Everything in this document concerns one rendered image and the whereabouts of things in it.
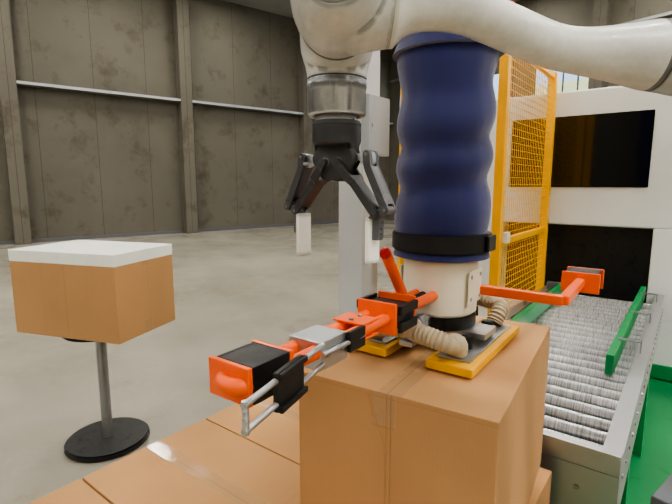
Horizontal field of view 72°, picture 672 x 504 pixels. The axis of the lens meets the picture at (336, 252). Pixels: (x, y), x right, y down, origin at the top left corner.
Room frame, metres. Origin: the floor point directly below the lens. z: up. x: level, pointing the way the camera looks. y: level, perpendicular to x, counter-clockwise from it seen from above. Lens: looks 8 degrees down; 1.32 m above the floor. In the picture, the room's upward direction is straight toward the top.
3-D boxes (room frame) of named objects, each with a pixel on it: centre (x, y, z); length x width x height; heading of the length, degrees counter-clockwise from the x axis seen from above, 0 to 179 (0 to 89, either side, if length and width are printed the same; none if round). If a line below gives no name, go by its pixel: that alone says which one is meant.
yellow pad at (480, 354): (1.01, -0.32, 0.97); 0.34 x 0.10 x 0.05; 144
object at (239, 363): (0.58, 0.11, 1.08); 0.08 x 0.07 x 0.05; 144
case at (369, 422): (1.05, -0.25, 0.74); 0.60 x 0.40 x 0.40; 148
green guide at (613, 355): (2.40, -1.62, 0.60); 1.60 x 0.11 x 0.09; 143
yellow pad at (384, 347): (1.12, -0.17, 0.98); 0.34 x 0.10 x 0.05; 144
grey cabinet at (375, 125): (2.49, -0.21, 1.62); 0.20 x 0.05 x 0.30; 143
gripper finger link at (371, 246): (0.68, -0.05, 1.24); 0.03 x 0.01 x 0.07; 143
